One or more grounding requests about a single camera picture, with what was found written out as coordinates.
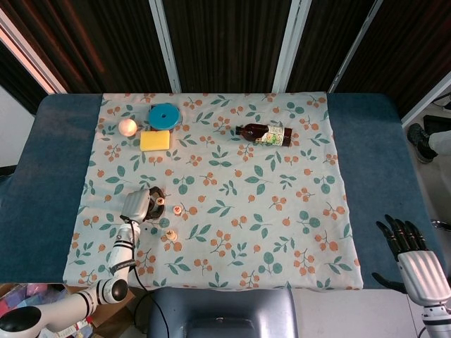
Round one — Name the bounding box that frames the white partition frame post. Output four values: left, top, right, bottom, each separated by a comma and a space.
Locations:
327, 0, 376, 94
0, 6, 68, 95
400, 79, 451, 126
273, 0, 311, 93
147, 0, 183, 93

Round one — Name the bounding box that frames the brown drink bottle green label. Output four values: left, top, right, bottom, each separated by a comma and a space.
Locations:
236, 123, 294, 148

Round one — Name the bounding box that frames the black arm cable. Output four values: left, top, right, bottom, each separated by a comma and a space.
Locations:
125, 218, 167, 338

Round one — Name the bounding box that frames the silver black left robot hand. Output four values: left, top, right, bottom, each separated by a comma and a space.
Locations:
121, 187, 166, 225

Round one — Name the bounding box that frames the floral leaf fruit tablecloth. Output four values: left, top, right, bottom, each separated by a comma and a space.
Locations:
62, 92, 364, 292

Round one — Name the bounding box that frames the black sneaker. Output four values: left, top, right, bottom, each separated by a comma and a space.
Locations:
407, 123, 438, 163

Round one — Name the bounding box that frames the blue round lidded container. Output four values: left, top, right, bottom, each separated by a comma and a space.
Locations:
147, 103, 182, 132

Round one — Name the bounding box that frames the black flat floor item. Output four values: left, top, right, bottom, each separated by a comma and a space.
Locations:
422, 114, 451, 133

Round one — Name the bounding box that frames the grey blue robot torso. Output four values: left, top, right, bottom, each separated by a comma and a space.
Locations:
146, 287, 300, 338

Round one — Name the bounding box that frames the white pinkish ball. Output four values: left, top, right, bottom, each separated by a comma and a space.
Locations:
118, 118, 137, 137

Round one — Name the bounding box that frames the light trouser leg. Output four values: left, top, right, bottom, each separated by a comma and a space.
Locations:
428, 130, 451, 156

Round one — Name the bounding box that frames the yellow sponge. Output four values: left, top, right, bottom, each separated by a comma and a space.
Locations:
140, 130, 171, 153

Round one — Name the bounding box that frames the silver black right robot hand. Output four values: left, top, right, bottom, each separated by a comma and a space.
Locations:
371, 215, 447, 309

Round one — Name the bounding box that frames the multicoloured patchwork item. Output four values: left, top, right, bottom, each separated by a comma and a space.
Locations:
0, 283, 68, 313

